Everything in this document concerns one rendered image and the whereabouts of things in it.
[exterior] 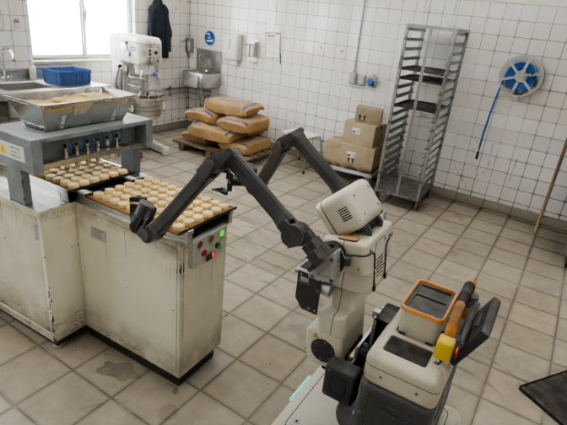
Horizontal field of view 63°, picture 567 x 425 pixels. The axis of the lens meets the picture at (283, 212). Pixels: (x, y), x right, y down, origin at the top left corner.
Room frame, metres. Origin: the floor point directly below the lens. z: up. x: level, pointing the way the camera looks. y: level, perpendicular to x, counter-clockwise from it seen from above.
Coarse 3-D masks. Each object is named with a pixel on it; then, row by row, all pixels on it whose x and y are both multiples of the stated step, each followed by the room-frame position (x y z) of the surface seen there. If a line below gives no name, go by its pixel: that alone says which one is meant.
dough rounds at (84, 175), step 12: (60, 168) 2.33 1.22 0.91; (72, 168) 2.36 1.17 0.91; (84, 168) 2.34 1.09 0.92; (96, 168) 2.36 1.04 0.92; (108, 168) 2.41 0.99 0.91; (120, 168) 2.41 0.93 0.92; (48, 180) 2.16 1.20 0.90; (60, 180) 2.15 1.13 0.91; (72, 180) 2.17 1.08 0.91; (84, 180) 2.16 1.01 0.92; (96, 180) 2.20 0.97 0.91
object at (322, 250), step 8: (312, 240) 1.38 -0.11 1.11; (320, 240) 1.39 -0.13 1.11; (304, 248) 1.38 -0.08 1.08; (312, 248) 1.37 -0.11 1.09; (320, 248) 1.36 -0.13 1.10; (328, 248) 1.37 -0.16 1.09; (336, 248) 1.40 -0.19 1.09; (312, 256) 1.35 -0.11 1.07; (320, 256) 1.34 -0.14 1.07; (328, 256) 1.34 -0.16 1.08; (312, 264) 1.33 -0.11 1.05
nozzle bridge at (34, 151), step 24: (120, 120) 2.45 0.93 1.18; (144, 120) 2.51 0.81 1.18; (0, 144) 2.03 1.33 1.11; (24, 144) 1.94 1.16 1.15; (48, 144) 2.08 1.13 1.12; (72, 144) 2.19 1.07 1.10; (120, 144) 2.43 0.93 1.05; (144, 144) 2.51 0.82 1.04; (24, 168) 1.95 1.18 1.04; (48, 168) 2.01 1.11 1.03; (24, 192) 1.97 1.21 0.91
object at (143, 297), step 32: (96, 224) 2.01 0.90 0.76; (128, 224) 1.91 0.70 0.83; (96, 256) 2.02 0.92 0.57; (128, 256) 1.91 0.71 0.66; (160, 256) 1.81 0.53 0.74; (224, 256) 2.05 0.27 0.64; (96, 288) 2.03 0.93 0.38; (128, 288) 1.92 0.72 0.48; (160, 288) 1.81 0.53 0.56; (192, 288) 1.83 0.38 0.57; (96, 320) 2.04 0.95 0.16; (128, 320) 1.92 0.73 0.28; (160, 320) 1.82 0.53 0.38; (192, 320) 1.84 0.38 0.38; (128, 352) 1.97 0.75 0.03; (160, 352) 1.82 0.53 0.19; (192, 352) 1.84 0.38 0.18
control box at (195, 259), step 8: (224, 224) 2.00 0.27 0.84; (208, 232) 1.90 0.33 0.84; (216, 232) 1.93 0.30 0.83; (224, 232) 1.99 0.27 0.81; (192, 240) 1.80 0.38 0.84; (200, 240) 1.83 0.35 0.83; (208, 240) 1.88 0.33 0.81; (216, 240) 1.93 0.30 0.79; (224, 240) 1.99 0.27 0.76; (192, 248) 1.79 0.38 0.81; (200, 248) 1.83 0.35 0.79; (208, 248) 1.88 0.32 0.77; (216, 248) 1.93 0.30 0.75; (224, 248) 1.99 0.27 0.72; (192, 256) 1.79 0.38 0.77; (200, 256) 1.83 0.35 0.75; (208, 256) 1.88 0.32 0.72; (192, 264) 1.79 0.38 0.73; (200, 264) 1.83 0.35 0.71
